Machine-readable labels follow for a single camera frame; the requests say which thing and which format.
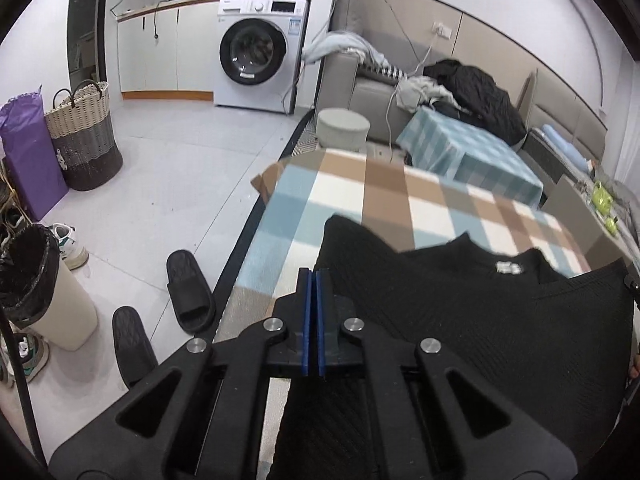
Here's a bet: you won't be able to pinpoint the black knit sweater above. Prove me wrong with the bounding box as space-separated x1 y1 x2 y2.
267 214 640 480

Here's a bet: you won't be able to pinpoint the blue pillow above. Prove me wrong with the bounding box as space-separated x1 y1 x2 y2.
542 124 593 173

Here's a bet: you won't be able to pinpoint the black slipper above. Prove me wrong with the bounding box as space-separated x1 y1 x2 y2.
112 306 160 388
166 249 217 335

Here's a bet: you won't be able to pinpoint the beige side cabinet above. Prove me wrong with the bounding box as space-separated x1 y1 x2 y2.
541 174 628 277

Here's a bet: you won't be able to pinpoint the white washing machine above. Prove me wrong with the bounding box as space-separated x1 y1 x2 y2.
213 0 308 112

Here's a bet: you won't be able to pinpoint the white lower cabinets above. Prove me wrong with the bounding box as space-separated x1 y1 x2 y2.
117 0 221 102

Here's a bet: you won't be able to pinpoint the woven laundry basket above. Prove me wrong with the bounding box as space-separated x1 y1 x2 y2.
44 80 123 192

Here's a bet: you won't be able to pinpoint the light blue throw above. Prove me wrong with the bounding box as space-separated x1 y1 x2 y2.
301 31 391 68

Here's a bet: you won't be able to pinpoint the beige padded headboard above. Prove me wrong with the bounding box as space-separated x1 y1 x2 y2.
520 67 608 171

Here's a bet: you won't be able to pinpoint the white round stool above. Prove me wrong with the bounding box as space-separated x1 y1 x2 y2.
316 108 371 152

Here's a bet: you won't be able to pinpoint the blue checked table cover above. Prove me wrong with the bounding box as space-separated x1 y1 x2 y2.
396 106 545 208

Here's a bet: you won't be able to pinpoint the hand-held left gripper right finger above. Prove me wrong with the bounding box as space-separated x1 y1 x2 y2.
314 269 578 480

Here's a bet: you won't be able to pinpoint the dark glass door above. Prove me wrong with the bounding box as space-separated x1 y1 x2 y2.
67 0 112 91

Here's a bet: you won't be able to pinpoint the white green sneaker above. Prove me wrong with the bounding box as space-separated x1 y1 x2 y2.
0 330 51 387
47 223 90 271

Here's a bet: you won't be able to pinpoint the black quilted jacket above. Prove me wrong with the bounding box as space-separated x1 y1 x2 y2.
424 58 527 146

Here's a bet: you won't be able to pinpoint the pale grey garment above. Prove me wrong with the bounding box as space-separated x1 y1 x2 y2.
395 76 458 113

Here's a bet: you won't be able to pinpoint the purple bag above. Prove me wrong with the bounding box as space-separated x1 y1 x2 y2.
0 87 69 221

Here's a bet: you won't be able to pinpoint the grey cushion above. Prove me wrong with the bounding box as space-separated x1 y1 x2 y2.
332 0 363 53

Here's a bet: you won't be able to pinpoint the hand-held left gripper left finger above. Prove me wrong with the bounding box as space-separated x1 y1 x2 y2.
47 267 313 480

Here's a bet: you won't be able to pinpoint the white trash bin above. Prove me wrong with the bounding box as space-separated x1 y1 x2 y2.
0 222 99 352

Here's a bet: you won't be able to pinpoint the grey sofa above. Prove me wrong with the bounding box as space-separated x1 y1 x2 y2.
320 0 531 161

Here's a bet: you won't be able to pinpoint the plaid blanket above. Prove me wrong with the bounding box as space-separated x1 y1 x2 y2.
212 149 596 466

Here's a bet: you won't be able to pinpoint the white charging cable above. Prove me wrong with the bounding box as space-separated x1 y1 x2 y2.
385 35 441 158

